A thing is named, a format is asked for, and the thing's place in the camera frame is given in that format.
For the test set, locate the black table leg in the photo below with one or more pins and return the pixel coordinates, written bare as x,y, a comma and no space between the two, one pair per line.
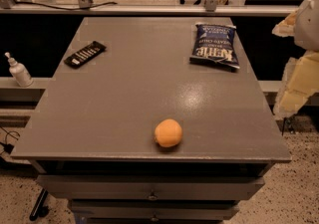
39,209

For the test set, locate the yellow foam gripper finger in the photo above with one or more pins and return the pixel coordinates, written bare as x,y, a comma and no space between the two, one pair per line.
300,81
286,27

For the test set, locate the upper grey drawer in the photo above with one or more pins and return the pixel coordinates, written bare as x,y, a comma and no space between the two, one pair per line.
150,187

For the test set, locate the grey drawer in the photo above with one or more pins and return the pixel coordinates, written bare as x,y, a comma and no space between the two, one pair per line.
150,187
157,210

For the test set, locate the lower grey drawer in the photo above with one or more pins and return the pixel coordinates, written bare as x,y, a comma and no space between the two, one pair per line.
157,210

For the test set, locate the black remote control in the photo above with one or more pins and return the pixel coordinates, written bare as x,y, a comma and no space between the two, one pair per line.
84,55

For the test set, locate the blue Kettle chips bag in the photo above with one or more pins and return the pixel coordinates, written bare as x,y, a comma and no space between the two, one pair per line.
214,45

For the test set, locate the white pump bottle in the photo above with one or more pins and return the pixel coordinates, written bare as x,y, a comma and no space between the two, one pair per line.
19,72

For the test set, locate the grey metal shelf rail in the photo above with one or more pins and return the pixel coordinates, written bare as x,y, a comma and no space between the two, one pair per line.
181,10

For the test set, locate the orange fruit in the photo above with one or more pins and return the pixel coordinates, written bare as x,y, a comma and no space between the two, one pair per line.
168,133

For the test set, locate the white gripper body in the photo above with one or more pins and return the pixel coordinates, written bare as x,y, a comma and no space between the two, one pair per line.
309,25

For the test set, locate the grey drawer cabinet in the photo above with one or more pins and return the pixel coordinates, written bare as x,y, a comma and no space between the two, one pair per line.
101,119

